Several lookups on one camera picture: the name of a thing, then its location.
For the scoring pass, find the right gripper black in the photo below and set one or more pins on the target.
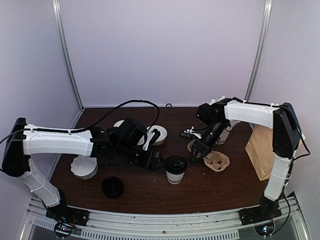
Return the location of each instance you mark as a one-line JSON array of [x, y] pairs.
[[200, 147]]

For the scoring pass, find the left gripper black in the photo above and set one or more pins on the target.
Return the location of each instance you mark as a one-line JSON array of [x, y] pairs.
[[150, 163]]

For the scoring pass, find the black plastic cup lid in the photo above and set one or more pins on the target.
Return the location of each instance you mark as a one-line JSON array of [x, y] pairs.
[[176, 164]]

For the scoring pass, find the brown pulp cup carrier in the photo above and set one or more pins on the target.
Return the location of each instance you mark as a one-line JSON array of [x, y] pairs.
[[215, 160]]

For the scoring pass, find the white paper coffee cup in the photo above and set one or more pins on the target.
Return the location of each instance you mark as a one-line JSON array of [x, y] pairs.
[[174, 174]]

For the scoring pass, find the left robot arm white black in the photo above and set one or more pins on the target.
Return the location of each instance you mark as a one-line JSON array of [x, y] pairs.
[[130, 140]]

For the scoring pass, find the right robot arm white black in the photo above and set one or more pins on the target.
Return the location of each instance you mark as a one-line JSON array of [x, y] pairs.
[[286, 137]]

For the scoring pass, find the white round ceramic bowl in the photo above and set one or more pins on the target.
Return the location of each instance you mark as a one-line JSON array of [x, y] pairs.
[[163, 134]]

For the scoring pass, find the white cup holding straws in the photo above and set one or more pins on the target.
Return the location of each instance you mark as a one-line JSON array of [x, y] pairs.
[[227, 133]]

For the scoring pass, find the stack of black lids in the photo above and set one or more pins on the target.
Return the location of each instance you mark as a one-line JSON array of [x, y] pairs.
[[112, 187]]

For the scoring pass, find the bundle of white wrapped straws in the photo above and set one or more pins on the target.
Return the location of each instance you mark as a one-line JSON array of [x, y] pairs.
[[214, 100]]

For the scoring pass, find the stack of white paper cups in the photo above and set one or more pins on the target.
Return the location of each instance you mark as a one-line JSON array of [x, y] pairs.
[[118, 123]]

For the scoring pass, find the brown paper bag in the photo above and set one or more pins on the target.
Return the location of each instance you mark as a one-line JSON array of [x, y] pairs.
[[259, 148]]

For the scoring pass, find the white scalloped ceramic dish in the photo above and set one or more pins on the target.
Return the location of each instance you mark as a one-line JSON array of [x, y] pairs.
[[84, 167]]

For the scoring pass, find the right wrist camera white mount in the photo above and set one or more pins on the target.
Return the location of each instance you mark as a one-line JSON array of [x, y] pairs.
[[192, 133]]

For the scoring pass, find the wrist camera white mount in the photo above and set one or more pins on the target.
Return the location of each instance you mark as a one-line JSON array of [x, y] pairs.
[[192, 133], [149, 138]]

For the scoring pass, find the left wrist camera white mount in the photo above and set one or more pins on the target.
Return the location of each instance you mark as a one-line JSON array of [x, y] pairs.
[[149, 138]]

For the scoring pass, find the aluminium front rail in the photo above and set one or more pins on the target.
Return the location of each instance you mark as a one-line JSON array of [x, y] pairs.
[[218, 225]]

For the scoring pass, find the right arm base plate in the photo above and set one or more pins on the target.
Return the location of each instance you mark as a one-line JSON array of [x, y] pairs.
[[260, 213]]

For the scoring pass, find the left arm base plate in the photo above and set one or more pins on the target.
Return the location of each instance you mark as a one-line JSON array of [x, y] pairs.
[[68, 215]]

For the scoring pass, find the right aluminium corner post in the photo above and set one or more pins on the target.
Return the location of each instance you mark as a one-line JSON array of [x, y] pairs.
[[263, 35]]

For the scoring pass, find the aluminium corner post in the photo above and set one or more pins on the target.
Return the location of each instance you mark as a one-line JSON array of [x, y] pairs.
[[65, 52], [263, 35]]

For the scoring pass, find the left aluminium corner post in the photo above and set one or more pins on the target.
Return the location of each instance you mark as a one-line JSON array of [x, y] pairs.
[[65, 52]]

